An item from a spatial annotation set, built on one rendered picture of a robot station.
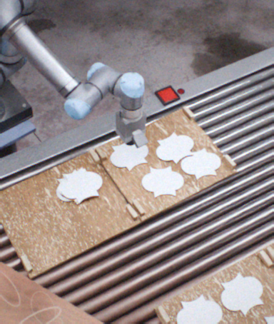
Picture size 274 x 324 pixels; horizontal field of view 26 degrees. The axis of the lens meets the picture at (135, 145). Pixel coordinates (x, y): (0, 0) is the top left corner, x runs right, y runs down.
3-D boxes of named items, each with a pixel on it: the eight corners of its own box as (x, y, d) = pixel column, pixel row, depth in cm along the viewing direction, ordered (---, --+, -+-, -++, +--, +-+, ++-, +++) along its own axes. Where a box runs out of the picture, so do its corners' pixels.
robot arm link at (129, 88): (127, 66, 190) (149, 77, 187) (126, 89, 199) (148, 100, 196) (113, 81, 186) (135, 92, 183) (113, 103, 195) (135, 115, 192)
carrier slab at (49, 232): (-12, 199, 208) (-13, 196, 206) (91, 153, 221) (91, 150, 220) (31, 280, 190) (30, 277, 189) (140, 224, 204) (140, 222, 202)
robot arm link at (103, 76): (78, 76, 189) (107, 90, 185) (99, 56, 195) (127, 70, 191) (79, 92, 195) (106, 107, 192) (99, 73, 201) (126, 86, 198)
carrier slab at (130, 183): (92, 151, 221) (92, 149, 220) (183, 110, 235) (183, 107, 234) (142, 223, 204) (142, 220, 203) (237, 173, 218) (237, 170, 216)
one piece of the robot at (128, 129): (133, 128, 191) (131, 158, 204) (155, 118, 194) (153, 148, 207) (113, 105, 197) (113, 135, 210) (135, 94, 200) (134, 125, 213)
